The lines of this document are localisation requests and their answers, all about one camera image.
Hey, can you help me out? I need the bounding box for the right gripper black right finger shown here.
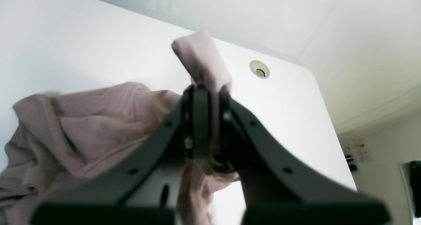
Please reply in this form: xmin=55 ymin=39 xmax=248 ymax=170
xmin=219 ymin=87 xmax=391 ymax=225

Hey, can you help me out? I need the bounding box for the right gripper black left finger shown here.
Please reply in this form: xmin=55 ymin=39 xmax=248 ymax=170
xmin=30 ymin=86 xmax=210 ymax=225

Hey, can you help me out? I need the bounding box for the mauve t-shirt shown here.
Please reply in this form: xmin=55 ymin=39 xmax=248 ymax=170
xmin=0 ymin=30 xmax=239 ymax=225

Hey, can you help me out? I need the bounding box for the left table grommet hole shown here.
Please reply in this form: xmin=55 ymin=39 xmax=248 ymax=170
xmin=249 ymin=60 xmax=270 ymax=79

